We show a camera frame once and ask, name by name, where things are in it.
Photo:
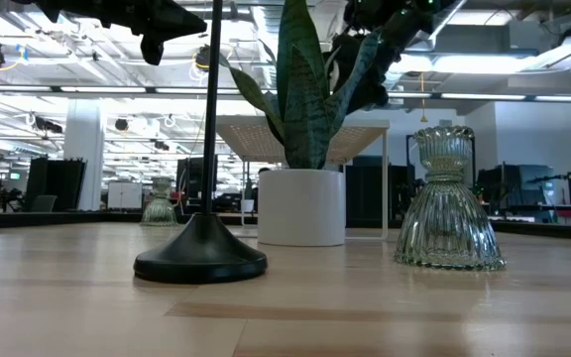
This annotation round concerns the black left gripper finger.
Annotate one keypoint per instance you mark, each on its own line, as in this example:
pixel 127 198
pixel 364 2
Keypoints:
pixel 161 17
pixel 151 49

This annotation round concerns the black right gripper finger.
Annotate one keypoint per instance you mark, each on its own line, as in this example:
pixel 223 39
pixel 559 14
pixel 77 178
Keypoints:
pixel 343 59
pixel 376 86

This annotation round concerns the green ribbed glass candle holder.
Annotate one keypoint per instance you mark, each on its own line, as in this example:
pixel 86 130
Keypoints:
pixel 446 223
pixel 159 213

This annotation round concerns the black metal candlestick holder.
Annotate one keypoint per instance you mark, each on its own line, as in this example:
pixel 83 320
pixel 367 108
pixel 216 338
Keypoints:
pixel 201 253

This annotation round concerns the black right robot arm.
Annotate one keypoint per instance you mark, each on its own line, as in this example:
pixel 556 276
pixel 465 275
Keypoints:
pixel 379 10

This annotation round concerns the green snake plant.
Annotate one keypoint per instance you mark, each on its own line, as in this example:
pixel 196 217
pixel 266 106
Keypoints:
pixel 305 114

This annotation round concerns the black storage cabinet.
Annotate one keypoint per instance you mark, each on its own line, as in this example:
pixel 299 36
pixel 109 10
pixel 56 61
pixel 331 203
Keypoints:
pixel 365 193

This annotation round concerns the white perforated metal shelf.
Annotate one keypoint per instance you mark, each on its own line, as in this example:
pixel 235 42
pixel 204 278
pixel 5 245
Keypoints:
pixel 256 139

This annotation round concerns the black computer screen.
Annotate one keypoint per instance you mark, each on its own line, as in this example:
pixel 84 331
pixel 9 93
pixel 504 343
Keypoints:
pixel 191 176

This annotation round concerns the white building column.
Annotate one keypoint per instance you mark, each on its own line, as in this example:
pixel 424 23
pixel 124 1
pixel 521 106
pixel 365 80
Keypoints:
pixel 84 168

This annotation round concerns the person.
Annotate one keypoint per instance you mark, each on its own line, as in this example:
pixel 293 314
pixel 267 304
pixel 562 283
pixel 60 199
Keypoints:
pixel 262 172

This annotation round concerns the white round plant pot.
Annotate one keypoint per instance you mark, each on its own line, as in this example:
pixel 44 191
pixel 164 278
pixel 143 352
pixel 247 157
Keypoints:
pixel 300 208

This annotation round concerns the white low cabinet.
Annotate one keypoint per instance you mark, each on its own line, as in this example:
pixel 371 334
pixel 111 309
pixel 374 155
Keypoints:
pixel 124 196

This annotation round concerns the black office partition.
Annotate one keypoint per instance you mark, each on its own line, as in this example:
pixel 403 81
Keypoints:
pixel 57 183

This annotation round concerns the black desk monitor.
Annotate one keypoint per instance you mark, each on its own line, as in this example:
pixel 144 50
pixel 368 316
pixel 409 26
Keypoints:
pixel 508 186

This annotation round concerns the grey office chair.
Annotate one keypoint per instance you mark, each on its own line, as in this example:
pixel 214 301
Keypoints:
pixel 43 204

